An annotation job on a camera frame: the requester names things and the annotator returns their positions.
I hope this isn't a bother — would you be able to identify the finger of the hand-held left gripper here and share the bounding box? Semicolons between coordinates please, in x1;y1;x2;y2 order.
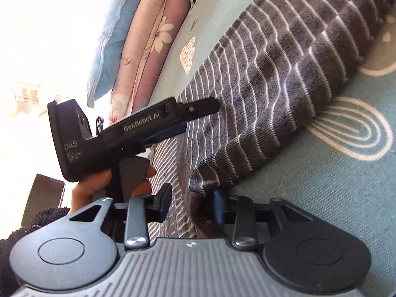
145;122;189;144
176;97;221;121

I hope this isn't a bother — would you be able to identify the person's left hand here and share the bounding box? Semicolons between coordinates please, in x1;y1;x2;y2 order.
71;165;158;214

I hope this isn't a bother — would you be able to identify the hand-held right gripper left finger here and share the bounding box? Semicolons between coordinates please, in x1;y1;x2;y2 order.
70;182;172;249

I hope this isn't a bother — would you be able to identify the teal printed bed sheet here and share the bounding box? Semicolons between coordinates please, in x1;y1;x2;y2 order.
148;0;396;297

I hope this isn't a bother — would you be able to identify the pink floral quilt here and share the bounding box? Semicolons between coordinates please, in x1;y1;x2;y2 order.
108;0;194;124

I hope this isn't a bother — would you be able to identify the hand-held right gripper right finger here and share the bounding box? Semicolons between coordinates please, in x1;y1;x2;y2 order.
213;189;310;251

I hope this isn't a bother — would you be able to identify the grey striped knit sweater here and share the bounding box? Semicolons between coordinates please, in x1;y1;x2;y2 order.
148;0;396;239

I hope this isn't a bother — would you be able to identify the blue pillow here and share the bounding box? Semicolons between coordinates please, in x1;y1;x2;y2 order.
86;0;152;109

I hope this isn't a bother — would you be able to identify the dark furniture piece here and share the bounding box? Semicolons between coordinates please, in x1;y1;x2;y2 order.
22;173;66;220

